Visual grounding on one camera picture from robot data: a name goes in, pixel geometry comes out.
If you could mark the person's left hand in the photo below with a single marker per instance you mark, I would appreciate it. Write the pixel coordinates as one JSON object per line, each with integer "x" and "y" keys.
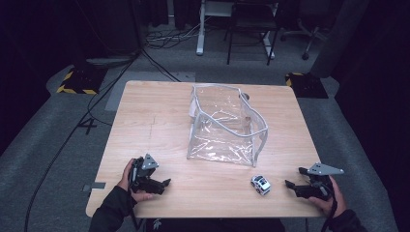
{"x": 124, "y": 180}

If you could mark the person's dark clothing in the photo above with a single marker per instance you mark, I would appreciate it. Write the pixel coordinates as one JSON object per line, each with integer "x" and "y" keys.
{"x": 212, "y": 225}

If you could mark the person's right hand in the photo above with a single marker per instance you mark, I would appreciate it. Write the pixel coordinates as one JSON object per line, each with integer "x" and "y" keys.
{"x": 336, "y": 201}

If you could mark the dark cabinet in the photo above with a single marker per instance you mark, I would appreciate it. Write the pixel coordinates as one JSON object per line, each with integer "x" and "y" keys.
{"x": 109, "y": 29}

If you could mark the white desk frame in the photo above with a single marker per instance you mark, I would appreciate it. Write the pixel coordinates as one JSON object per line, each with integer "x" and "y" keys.
{"x": 200, "y": 35}

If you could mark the office chair wheeled base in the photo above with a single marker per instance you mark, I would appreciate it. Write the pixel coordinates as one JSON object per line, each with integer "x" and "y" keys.
{"x": 306, "y": 35}

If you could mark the clear plastic zipper bag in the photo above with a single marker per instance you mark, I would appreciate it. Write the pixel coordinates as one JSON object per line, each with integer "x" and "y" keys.
{"x": 225, "y": 141}

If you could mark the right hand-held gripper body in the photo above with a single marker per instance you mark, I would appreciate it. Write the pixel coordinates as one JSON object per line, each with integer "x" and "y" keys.
{"x": 319, "y": 185}

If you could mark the grey tape strip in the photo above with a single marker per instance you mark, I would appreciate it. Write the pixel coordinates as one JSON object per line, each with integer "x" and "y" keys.
{"x": 96, "y": 186}

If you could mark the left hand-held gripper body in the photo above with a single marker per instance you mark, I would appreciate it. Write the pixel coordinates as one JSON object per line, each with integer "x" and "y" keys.
{"x": 141, "y": 172}

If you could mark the white toy car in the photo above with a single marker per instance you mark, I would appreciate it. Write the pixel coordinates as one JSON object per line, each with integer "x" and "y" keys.
{"x": 261, "y": 184}

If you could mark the black yellow striped base plate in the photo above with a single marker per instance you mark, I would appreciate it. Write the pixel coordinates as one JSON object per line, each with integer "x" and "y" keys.
{"x": 80, "y": 82}
{"x": 307, "y": 85}

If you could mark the black metal chair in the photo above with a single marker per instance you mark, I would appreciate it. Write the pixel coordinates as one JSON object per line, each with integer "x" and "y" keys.
{"x": 251, "y": 22}

